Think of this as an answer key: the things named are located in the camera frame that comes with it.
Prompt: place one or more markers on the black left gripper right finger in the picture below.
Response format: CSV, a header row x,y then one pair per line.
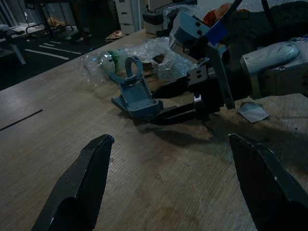
x,y
264,190

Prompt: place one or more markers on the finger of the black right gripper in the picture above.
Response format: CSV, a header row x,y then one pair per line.
x,y
174,89
175,115

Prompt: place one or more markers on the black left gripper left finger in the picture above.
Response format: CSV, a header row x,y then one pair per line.
x,y
81,185

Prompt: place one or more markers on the grey printed plastic bracket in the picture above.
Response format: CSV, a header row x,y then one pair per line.
x,y
139,98

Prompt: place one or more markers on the clear bubble wrap sheet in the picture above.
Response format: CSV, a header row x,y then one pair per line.
x,y
163,62

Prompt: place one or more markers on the grey paper scrap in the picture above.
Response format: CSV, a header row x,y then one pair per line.
x,y
253,112

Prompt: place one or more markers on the clear plastic bottle green label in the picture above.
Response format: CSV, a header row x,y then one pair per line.
x,y
106,65

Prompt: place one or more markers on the black handheld controller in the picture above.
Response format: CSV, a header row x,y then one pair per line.
x,y
154,19

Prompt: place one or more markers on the brown crumpled paper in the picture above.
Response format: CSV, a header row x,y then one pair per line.
x,y
114,35

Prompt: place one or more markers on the orange crumpled bag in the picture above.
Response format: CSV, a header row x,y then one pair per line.
x,y
213,13

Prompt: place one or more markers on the white drawer cabinet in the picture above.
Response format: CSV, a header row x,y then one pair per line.
x,y
126,14

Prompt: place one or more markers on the thin black stick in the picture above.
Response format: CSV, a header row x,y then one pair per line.
x,y
21,119

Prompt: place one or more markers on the dark cloth heap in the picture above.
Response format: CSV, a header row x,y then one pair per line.
x,y
284,26

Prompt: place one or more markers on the white low table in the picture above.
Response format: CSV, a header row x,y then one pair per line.
x,y
10,36

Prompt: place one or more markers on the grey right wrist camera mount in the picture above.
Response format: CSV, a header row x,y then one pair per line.
x,y
185,31

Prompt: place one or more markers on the black metal frame bench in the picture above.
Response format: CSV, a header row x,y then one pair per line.
x,y
48,16

